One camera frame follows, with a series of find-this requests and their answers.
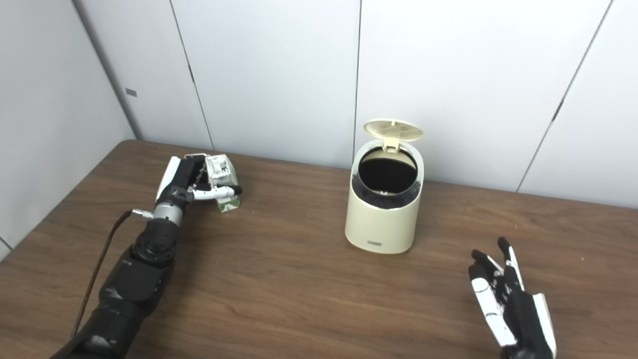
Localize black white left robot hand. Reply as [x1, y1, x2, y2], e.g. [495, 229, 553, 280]
[156, 154, 243, 210]

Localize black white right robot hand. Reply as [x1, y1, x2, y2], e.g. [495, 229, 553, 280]
[468, 237, 557, 359]

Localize white green milk carton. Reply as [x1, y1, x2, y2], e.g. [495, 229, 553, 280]
[204, 154, 241, 213]

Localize cream round bin lid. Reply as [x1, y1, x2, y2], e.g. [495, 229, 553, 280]
[363, 119, 424, 153]

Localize cream-colored bin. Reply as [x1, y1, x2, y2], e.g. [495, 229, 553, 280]
[344, 140, 425, 255]

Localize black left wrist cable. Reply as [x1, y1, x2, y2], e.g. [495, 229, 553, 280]
[70, 209, 154, 340]

